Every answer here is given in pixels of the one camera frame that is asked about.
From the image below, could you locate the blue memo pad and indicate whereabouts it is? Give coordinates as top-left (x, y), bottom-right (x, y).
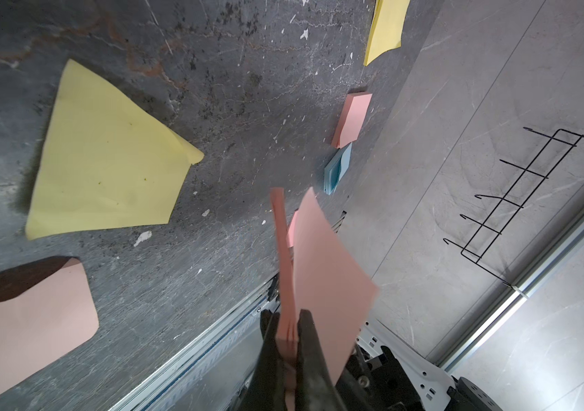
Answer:
top-left (324, 143), bottom-right (353, 195)

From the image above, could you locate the pink torn memo page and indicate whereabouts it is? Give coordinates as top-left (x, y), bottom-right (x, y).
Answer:
top-left (270, 188), bottom-right (379, 383)

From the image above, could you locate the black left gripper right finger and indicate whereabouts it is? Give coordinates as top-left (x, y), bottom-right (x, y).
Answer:
top-left (295, 309), bottom-right (345, 410)

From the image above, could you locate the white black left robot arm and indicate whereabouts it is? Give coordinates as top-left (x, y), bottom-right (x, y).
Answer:
top-left (230, 310), bottom-right (499, 410)

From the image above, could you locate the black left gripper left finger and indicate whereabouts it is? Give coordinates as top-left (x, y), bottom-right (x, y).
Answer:
top-left (238, 310), bottom-right (285, 410)

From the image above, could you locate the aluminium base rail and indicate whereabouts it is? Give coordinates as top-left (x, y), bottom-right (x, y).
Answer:
top-left (111, 275), bottom-right (278, 410)

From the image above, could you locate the yellow memo pad far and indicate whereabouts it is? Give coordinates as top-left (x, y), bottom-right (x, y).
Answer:
top-left (364, 0), bottom-right (410, 66)

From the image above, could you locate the black wire hook rack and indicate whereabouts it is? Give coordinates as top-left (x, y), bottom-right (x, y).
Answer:
top-left (442, 127), bottom-right (584, 290)

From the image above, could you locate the pink memo pad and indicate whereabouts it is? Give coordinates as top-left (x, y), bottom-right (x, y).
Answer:
top-left (331, 92), bottom-right (372, 149)
top-left (287, 210), bottom-right (299, 248)
top-left (0, 256), bottom-right (99, 395)

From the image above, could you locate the yellow torn memo page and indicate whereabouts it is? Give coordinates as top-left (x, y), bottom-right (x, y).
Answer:
top-left (25, 59), bottom-right (204, 240)

